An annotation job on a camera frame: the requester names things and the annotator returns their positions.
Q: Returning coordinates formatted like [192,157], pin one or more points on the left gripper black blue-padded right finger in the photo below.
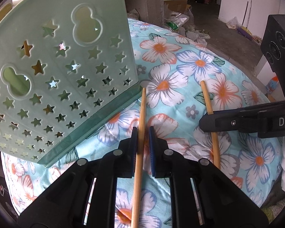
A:
[201,195]

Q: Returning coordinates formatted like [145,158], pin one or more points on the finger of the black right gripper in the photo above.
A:
[220,122]

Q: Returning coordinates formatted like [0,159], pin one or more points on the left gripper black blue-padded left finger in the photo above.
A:
[85,194]

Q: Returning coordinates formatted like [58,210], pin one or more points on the wooden chopstick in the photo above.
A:
[208,123]
[139,162]

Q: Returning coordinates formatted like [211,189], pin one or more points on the floral blue cloth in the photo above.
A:
[170,67]

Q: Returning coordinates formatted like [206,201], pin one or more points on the mint green utensil basket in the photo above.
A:
[66,68]

